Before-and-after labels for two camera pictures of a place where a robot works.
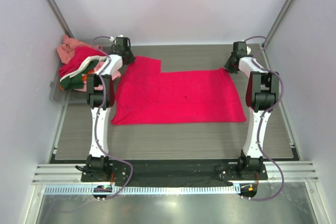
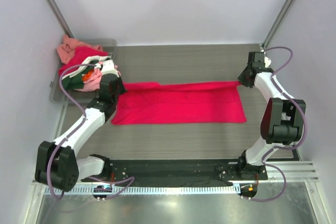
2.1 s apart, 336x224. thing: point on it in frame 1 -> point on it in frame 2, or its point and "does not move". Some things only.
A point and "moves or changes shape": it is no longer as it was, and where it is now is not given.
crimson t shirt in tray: x=80 y=54 does not move
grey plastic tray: x=58 y=95 does not move
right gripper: x=230 y=64 -> x=244 y=77
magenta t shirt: x=146 y=96 moves or changes shape
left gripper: x=128 y=57 -> x=118 y=87
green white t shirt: x=74 y=80 does not move
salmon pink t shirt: x=65 y=51 does not move
